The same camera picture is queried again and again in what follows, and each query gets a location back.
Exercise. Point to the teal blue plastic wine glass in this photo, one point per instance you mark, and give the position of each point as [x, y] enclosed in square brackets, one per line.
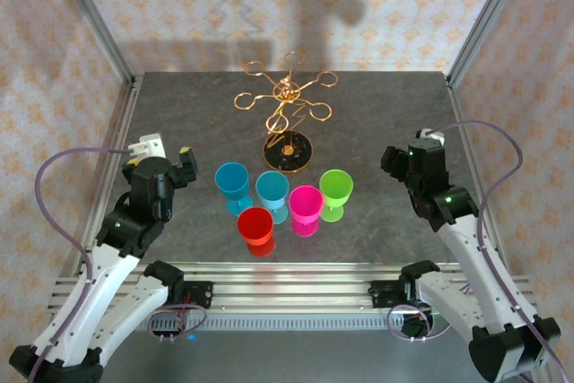
[231, 181]

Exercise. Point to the green plastic wine glass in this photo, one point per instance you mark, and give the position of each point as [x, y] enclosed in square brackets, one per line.
[336, 188]

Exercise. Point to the light blue plastic wine glass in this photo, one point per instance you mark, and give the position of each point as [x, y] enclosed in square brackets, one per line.
[271, 190]

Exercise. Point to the red plastic wine glass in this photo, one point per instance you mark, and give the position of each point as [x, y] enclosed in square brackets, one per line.
[254, 226]

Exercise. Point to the pink plastic wine glass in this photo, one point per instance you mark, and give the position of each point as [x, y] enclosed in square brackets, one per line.
[305, 203]

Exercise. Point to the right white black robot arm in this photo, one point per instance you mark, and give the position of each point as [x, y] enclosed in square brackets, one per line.
[480, 266]

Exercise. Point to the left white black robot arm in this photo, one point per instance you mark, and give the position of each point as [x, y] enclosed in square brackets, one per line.
[85, 302]

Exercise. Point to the aluminium table side rail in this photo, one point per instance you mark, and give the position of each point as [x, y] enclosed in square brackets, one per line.
[457, 105]
[121, 118]

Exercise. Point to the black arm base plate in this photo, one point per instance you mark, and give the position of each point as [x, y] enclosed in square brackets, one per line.
[199, 295]
[383, 295]

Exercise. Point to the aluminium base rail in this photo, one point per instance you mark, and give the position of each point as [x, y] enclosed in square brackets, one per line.
[291, 289]

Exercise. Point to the aluminium frame post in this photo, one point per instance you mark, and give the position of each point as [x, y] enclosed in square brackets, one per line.
[96, 20]
[485, 20]

